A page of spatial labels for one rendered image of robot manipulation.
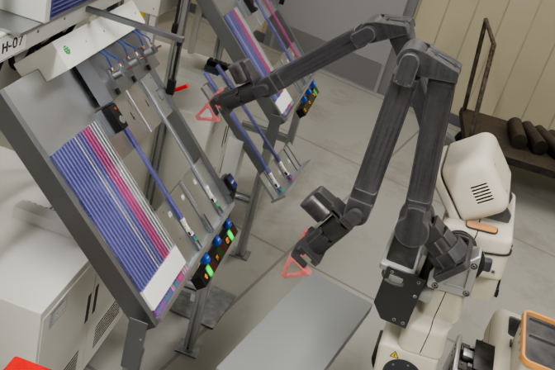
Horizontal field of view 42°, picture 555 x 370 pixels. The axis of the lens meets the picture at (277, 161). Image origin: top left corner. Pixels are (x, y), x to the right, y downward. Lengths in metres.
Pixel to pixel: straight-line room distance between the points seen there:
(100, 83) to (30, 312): 0.65
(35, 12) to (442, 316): 1.27
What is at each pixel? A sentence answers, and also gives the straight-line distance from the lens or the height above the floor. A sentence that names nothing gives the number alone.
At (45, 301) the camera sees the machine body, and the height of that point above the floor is 0.62.
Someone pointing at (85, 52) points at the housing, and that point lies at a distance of 2.04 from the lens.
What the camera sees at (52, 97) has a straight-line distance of 1.99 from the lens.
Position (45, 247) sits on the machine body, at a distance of 2.36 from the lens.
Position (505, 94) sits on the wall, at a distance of 5.63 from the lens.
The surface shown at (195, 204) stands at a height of 0.79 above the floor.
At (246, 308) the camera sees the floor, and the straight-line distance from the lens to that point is 3.24.
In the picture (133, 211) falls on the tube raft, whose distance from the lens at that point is 2.05.
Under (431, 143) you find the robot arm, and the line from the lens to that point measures 1.59.
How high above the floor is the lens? 2.05
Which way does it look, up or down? 28 degrees down
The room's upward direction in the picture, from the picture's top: 16 degrees clockwise
